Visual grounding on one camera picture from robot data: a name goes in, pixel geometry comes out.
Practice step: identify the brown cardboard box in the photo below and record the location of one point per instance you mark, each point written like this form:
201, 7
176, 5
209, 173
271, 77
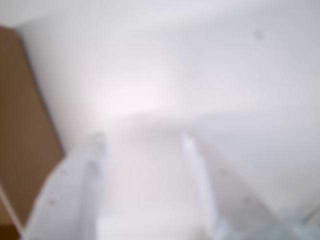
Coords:
25, 112

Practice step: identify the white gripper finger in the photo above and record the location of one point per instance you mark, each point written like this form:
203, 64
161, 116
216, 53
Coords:
230, 205
67, 197

